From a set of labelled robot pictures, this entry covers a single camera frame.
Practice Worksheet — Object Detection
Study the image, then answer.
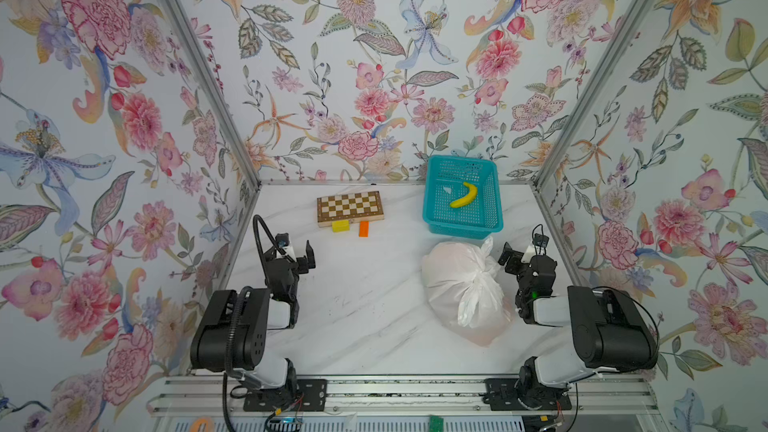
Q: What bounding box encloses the yellow block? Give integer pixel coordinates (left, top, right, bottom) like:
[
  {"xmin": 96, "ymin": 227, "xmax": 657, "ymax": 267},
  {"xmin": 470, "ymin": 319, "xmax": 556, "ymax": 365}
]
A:
[{"xmin": 331, "ymin": 220, "xmax": 351, "ymax": 233}]

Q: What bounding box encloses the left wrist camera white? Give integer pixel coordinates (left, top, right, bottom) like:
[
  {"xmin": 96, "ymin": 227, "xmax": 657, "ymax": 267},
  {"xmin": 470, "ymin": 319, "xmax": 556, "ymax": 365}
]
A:
[{"xmin": 277, "ymin": 240, "xmax": 296, "ymax": 261}]

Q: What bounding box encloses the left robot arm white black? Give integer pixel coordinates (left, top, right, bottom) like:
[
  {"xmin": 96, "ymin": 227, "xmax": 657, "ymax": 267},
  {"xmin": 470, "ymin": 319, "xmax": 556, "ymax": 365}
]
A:
[{"xmin": 190, "ymin": 244, "xmax": 316, "ymax": 391}]

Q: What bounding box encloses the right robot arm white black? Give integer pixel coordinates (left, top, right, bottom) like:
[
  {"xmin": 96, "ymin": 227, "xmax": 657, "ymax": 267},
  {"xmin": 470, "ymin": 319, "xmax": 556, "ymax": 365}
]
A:
[{"xmin": 498, "ymin": 244, "xmax": 659, "ymax": 400}]

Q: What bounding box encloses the orange block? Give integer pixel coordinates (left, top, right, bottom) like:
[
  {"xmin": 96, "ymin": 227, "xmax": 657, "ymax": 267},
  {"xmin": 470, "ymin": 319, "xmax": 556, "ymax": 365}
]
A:
[{"xmin": 359, "ymin": 221, "xmax": 369, "ymax": 238}]

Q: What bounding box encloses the yellow banana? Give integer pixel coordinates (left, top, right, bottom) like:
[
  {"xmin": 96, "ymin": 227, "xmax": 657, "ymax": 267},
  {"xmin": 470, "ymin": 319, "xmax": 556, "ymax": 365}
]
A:
[{"xmin": 450, "ymin": 182, "xmax": 479, "ymax": 209}]

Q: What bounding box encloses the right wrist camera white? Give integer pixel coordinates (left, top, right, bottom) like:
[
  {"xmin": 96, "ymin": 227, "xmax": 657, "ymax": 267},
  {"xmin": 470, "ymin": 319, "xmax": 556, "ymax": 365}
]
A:
[{"xmin": 521, "ymin": 244, "xmax": 539, "ymax": 264}]

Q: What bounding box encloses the white plastic bag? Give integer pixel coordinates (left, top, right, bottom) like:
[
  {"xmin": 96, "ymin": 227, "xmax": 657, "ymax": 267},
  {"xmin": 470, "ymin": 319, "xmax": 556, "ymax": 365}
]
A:
[{"xmin": 421, "ymin": 236, "xmax": 512, "ymax": 347}]

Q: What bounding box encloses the wooden chessboard box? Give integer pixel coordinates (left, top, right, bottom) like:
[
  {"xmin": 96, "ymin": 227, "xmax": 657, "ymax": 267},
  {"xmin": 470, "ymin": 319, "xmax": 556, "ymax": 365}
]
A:
[{"xmin": 316, "ymin": 191, "xmax": 385, "ymax": 227}]

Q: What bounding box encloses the teal plastic basket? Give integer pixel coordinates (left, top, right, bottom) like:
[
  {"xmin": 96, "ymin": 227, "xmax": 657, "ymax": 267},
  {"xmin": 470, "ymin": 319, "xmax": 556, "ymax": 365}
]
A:
[{"xmin": 423, "ymin": 155, "xmax": 504, "ymax": 240}]

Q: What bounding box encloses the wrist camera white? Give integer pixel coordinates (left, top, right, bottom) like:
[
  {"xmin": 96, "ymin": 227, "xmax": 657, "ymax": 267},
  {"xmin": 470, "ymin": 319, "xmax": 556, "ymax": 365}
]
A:
[
  {"xmin": 277, "ymin": 240, "xmax": 296, "ymax": 261},
  {"xmin": 521, "ymin": 244, "xmax": 539, "ymax": 264}
]

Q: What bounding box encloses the green circuit board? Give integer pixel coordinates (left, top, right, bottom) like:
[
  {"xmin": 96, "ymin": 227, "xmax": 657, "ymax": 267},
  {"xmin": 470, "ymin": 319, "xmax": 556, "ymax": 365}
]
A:
[{"xmin": 427, "ymin": 415, "xmax": 445, "ymax": 432}]

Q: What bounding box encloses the orange ring object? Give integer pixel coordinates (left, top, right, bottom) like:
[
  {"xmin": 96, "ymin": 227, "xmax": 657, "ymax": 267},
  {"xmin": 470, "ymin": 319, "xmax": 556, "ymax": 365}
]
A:
[{"xmin": 189, "ymin": 417, "xmax": 216, "ymax": 432}]

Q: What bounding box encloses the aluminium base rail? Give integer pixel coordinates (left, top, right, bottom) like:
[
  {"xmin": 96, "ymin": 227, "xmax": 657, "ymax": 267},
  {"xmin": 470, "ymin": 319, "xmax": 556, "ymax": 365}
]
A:
[{"xmin": 146, "ymin": 373, "xmax": 661, "ymax": 418}]

